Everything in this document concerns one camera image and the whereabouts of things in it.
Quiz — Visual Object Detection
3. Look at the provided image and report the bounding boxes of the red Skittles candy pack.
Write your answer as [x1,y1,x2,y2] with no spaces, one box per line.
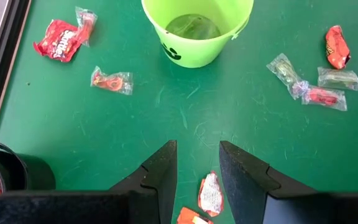
[32,19,85,63]

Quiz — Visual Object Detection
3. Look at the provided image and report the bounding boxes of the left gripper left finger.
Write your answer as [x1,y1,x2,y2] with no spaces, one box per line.
[109,139,179,224]

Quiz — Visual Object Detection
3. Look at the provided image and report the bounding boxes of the black aluminium table frame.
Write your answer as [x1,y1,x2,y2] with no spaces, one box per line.
[0,0,33,141]

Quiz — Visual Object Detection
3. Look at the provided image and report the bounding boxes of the green plastic bucket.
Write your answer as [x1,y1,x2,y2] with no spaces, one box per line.
[140,0,255,69]

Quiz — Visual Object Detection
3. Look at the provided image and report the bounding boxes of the green table mat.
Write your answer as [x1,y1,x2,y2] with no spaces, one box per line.
[0,0,358,224]

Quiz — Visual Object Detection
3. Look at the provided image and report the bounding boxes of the black plastic bucket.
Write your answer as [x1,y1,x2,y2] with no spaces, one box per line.
[0,138,57,202]

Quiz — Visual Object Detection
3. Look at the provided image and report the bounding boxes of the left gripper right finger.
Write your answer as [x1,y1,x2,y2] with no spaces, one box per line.
[219,141,326,224]

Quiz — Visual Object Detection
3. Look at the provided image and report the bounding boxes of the clear wrapped gummy candy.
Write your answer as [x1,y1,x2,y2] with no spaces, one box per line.
[165,14,222,40]

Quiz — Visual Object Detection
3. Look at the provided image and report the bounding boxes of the clear wrapped green gummy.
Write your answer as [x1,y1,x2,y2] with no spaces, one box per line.
[317,66,358,92]
[265,52,310,100]

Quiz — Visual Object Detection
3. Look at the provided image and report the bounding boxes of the small orange Reese's pack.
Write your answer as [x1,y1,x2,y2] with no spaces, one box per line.
[197,170,225,218]

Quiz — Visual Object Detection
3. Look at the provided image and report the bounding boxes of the clear wrapped red gummy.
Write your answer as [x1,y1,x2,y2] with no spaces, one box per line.
[75,6,98,48]
[300,83,348,112]
[90,65,135,96]

